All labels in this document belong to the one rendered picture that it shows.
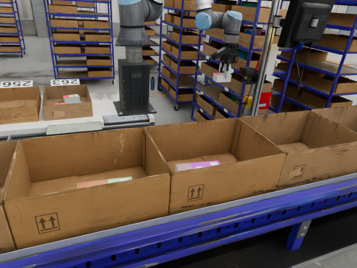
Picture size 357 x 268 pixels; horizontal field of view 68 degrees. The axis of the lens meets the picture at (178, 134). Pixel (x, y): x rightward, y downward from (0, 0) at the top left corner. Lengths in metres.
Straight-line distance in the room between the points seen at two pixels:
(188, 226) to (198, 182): 0.12
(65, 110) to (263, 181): 1.27
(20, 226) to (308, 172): 0.89
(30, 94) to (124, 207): 1.54
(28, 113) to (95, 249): 1.20
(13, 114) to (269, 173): 1.43
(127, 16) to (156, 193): 1.21
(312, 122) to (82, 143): 0.99
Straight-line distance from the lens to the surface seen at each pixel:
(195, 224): 0.78
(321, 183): 1.07
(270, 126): 1.24
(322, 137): 1.33
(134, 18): 1.72
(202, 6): 1.56
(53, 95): 2.13
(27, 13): 10.53
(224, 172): 0.80
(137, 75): 1.76
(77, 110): 1.77
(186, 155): 1.07
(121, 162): 1.00
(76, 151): 0.96
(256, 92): 1.87
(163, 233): 0.75
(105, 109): 1.90
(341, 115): 1.54
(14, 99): 2.17
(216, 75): 1.68
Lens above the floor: 1.47
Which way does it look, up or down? 27 degrees down
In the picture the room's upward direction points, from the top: 4 degrees clockwise
